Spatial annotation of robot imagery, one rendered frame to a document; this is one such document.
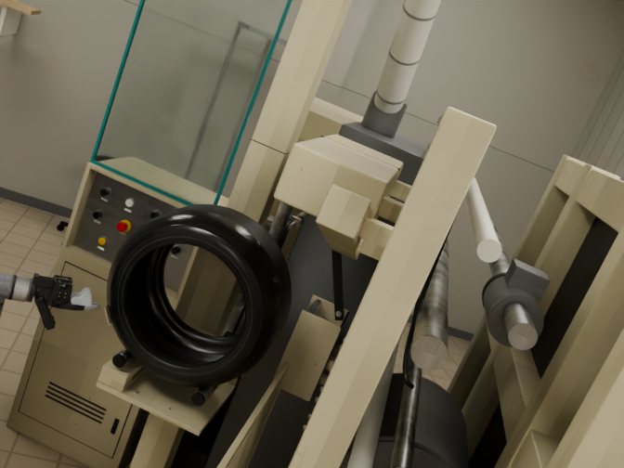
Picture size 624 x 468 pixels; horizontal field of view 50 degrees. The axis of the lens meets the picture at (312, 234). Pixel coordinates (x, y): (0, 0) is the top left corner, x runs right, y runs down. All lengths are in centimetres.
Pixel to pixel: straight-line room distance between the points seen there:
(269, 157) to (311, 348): 67
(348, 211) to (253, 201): 85
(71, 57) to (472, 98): 334
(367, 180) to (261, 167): 76
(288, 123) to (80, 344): 137
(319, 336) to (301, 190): 79
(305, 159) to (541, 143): 502
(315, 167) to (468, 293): 517
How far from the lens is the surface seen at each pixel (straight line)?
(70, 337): 306
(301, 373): 238
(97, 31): 572
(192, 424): 224
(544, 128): 653
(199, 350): 239
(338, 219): 153
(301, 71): 228
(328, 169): 163
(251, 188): 233
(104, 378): 229
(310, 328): 232
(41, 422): 329
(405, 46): 257
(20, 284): 218
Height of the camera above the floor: 200
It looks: 14 degrees down
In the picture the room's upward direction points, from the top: 22 degrees clockwise
